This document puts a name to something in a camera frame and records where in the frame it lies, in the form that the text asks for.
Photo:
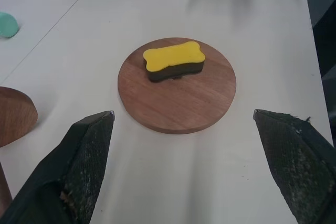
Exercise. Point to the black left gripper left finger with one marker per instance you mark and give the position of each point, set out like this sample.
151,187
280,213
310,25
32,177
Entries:
78,161

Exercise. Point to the yellow and black bone-shaped sponge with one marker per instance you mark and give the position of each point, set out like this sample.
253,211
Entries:
173,61

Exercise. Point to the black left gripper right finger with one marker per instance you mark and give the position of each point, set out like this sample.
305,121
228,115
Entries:
291,161

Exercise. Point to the round wooden base disc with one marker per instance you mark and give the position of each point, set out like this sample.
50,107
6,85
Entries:
176,87

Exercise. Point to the mint green round object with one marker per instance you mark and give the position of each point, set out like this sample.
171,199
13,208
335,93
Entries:
8,26

